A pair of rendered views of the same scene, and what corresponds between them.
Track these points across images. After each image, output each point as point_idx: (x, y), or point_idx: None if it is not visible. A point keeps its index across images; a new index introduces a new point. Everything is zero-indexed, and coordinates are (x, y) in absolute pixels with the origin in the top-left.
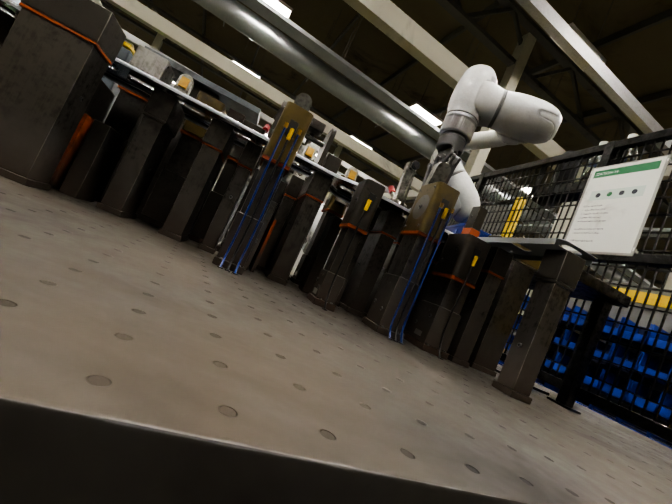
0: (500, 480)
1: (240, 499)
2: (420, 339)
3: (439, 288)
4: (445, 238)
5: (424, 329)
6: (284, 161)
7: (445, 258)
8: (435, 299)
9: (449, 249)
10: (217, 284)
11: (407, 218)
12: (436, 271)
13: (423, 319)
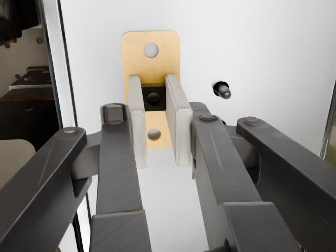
0: None
1: None
2: (40, 70)
3: (25, 96)
4: (192, 217)
5: (36, 74)
6: None
7: (16, 112)
8: (30, 90)
9: (6, 121)
10: None
11: (195, 63)
12: (41, 100)
13: (46, 76)
